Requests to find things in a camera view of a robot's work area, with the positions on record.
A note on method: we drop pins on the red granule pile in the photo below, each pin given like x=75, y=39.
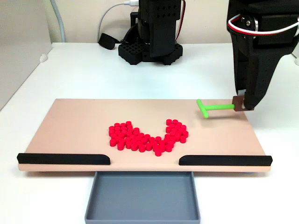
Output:
x=137, y=140

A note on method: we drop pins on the grey container tray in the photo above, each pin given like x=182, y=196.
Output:
x=142, y=196

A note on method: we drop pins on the white side panel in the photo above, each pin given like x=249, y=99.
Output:
x=296, y=50

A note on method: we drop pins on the small white bumper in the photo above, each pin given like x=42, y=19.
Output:
x=297, y=61
x=43, y=58

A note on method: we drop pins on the beige flat board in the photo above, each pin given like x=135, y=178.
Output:
x=70, y=121

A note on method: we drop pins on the white cabinet panel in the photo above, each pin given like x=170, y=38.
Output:
x=18, y=46

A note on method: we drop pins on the black edge rail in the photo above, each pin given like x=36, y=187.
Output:
x=63, y=159
x=224, y=160

